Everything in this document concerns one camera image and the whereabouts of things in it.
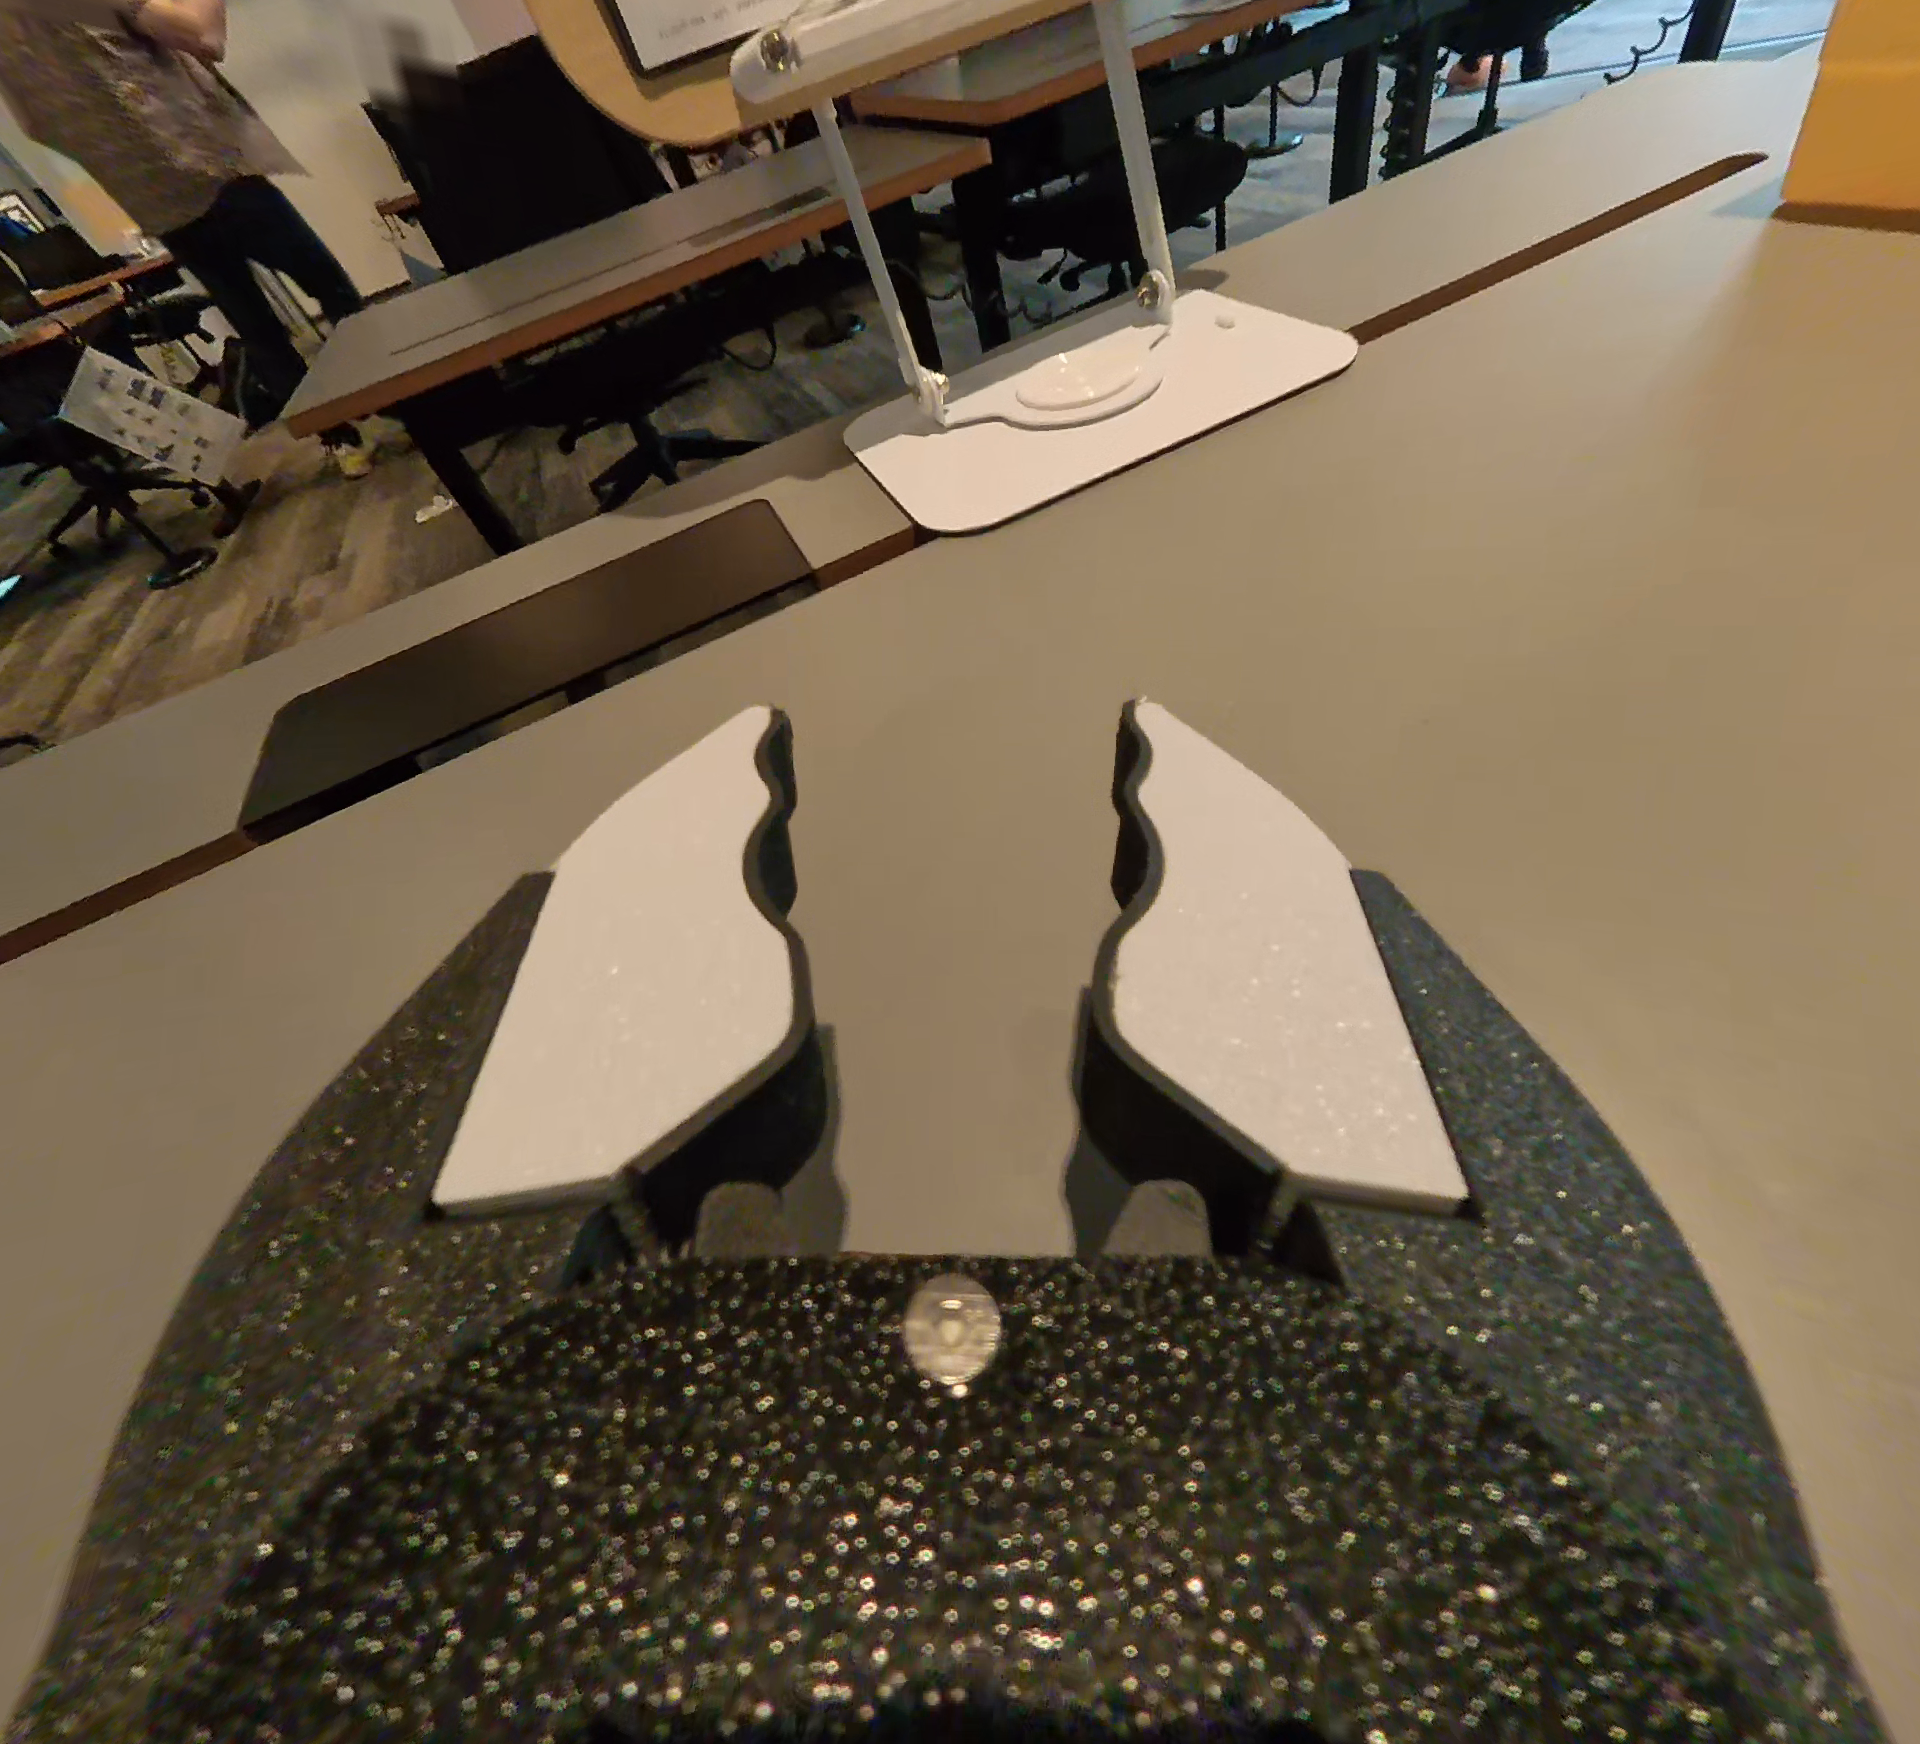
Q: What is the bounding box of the grey desk with wooden edge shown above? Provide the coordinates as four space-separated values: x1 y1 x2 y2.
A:
280 130 993 558

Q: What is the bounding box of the yellow plastic container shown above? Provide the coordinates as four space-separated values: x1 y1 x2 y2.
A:
1776 0 1920 225

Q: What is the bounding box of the printed paper sheet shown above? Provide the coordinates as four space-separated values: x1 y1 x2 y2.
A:
59 346 250 480

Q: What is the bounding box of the white folding stand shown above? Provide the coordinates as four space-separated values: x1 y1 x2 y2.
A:
729 0 1362 531

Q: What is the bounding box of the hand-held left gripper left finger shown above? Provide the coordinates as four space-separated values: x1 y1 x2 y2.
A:
430 705 822 1221

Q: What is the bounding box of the black desk cable flap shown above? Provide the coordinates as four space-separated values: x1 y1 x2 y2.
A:
236 498 819 846

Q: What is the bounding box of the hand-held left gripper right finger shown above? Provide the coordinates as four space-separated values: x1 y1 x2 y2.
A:
1073 697 1472 1252

